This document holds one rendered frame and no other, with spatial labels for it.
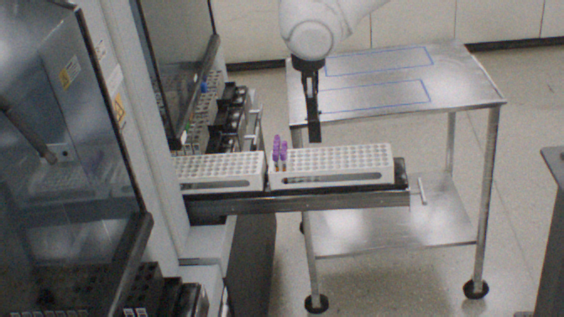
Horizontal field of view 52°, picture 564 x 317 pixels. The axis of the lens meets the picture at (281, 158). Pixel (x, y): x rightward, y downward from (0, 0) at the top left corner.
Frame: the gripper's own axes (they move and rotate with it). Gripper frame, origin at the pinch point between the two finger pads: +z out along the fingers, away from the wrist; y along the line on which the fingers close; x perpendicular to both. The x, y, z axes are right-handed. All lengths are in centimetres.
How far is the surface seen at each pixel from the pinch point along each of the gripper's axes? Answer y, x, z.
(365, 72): 53, -15, 13
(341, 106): 32.4, -6.5, 13.2
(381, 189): -5.8, -15.0, 14.5
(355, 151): 2.4, -9.4, 8.6
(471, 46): 233, -91, 91
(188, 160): 3.1, 32.7, 9.2
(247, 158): 2.8, 17.6, 9.4
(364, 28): 227, -24, 71
